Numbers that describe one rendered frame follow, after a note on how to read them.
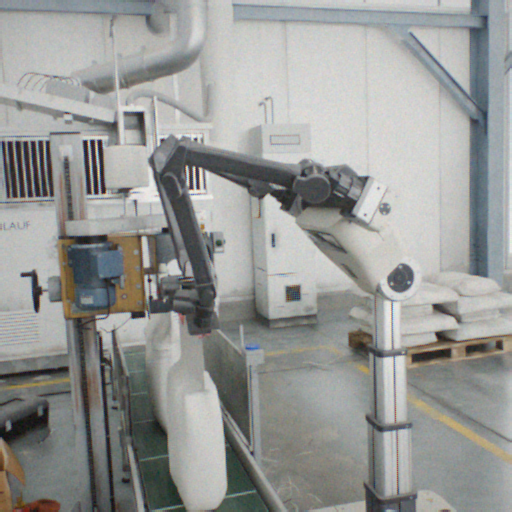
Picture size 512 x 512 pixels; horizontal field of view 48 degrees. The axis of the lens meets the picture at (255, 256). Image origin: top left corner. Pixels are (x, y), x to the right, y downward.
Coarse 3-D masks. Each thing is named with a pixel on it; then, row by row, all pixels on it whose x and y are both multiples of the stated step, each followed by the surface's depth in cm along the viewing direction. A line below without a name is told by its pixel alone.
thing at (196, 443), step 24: (192, 336) 202; (192, 360) 205; (168, 384) 222; (192, 384) 202; (168, 408) 223; (192, 408) 198; (216, 408) 201; (168, 432) 223; (192, 432) 198; (216, 432) 201; (192, 456) 199; (216, 456) 202; (192, 480) 201; (216, 480) 203; (192, 504) 203; (216, 504) 206
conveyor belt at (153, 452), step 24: (144, 360) 393; (144, 384) 344; (144, 408) 305; (144, 432) 275; (144, 456) 250; (168, 456) 249; (144, 480) 230; (168, 480) 228; (240, 480) 226; (168, 504) 211; (240, 504) 209
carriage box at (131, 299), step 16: (64, 240) 227; (112, 240) 232; (128, 240) 234; (64, 256) 228; (128, 256) 235; (64, 272) 228; (128, 272) 235; (64, 288) 228; (128, 288) 236; (144, 288) 237; (64, 304) 229; (128, 304) 237; (144, 304) 238
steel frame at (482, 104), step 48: (0, 0) 553; (48, 0) 565; (96, 0) 577; (144, 0) 589; (480, 0) 713; (480, 48) 720; (480, 96) 726; (480, 144) 733; (480, 192) 740; (480, 240) 747
